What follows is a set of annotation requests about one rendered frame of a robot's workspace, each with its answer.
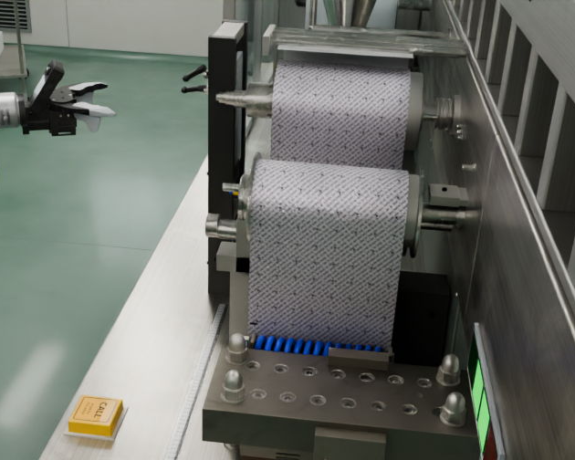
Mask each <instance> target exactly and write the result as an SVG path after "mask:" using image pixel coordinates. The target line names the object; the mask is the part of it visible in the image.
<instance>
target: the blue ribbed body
mask: <svg viewBox="0 0 575 460"><path fill-rule="evenodd" d="M329 347H331V348H334V345H333V343H332V342H331V341H329V342H327V344H326V346H324V342H323V341H322V340H319V341H317V343H316V346H315V343H314V341H313V340H308V341H307V343H306V344H305V341H304V340H303V339H299V340H298V341H297V343H296V342H295V340H294V339H293V338H289V339H288V340H287V342H286V340H285V338H284V337H280V338H278V339H277V340H276V338H275V337H274V336H270V337H269V338H268V339H267V337H266V336H265V335H261V336H259V337H258V339H257V341H256V343H255V350H272V351H281V352H290V353H298V354H308V355H318V356H327V357H328V355H329ZM335 348H341V349H344V348H343V344H342V343H341V342H338V343H337V344H336V346H335ZM345 349H350V350H353V346H352V345H351V344H350V343H348V344H346V346H345ZM355 350H363V348H362V346H361V345H360V344H358V345H356V347H355ZM364 350H368V351H372V346H371V345H367V346H366V347H365V349H364ZM374 351H378V352H382V348H381V347H380V346H377V347H376V348H375V350H374Z"/></svg>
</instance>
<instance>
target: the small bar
mask: <svg viewBox="0 0 575 460"><path fill-rule="evenodd" d="M328 365H335V366H344V367H354V368H363V369H373V370H382V371H387V370H388V367H389V353H387V352H378V351H368V350H350V349H341V348H331V347H329V355H328Z"/></svg>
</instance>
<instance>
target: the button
mask: <svg viewBox="0 0 575 460"><path fill-rule="evenodd" d="M122 411H123V402H122V399H116V398H108V397H99V396H89V395H82V396H81V398H80V400H79V402H78V404H77V406H76V408H75V410H74V412H73V414H71V416H70V418H69V420H68V430H69V431H70V432H71V433H80V434H95V435H105V436H111V435H112V433H113V431H114V429H115V426H116V424H117V422H118V420H119V419H120V415H121V413H122Z"/></svg>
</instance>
